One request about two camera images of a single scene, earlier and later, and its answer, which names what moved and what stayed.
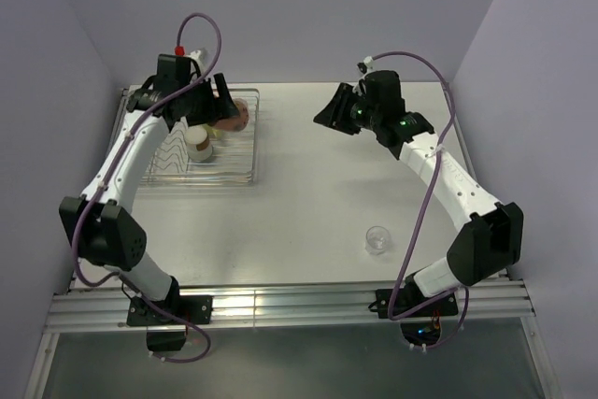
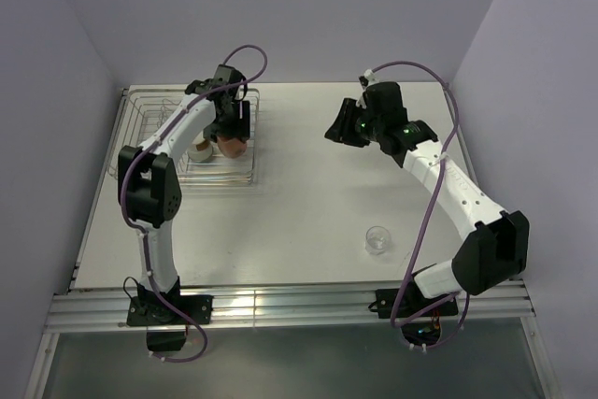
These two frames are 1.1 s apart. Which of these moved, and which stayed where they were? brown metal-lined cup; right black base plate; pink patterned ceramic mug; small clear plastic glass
Moved: pink patterned ceramic mug
Stayed: brown metal-lined cup; right black base plate; small clear plastic glass
